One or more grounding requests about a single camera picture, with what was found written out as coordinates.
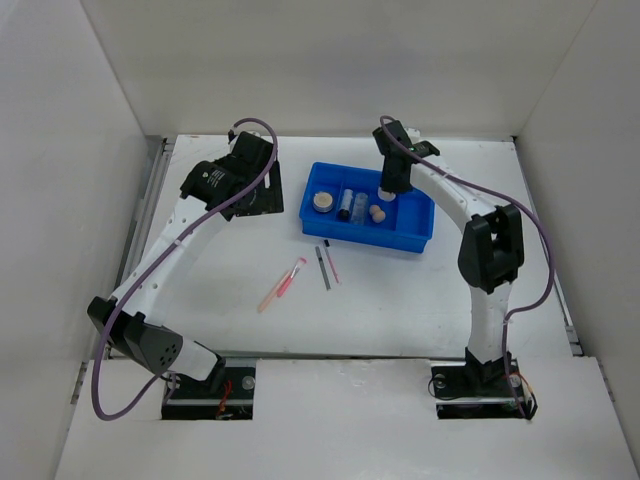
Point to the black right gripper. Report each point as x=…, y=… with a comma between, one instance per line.
x=391, y=186

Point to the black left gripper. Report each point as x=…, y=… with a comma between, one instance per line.
x=269, y=201

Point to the round white powder puff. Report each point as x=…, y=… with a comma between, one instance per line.
x=386, y=196

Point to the beige makeup sponge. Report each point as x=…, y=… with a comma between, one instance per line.
x=377, y=214

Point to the clear plastic bottle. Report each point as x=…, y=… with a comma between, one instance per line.
x=360, y=209

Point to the clear tube black cap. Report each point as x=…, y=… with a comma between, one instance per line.
x=344, y=210

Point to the round powder compact jar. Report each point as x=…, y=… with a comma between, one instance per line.
x=322, y=202

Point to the pink mascara wand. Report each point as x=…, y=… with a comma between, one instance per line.
x=326, y=245

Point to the grey striped brow pencil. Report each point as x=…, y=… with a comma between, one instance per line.
x=322, y=268

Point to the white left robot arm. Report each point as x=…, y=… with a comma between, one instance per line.
x=244, y=182

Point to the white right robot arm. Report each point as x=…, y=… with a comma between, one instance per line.
x=490, y=255

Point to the pink makeup brush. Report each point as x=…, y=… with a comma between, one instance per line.
x=301, y=261

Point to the peach makeup stick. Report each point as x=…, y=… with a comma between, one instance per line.
x=273, y=292

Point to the blue divided plastic tray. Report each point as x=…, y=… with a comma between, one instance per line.
x=409, y=219

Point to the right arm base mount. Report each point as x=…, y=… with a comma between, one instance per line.
x=458, y=397

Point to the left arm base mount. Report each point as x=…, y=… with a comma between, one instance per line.
x=232, y=399

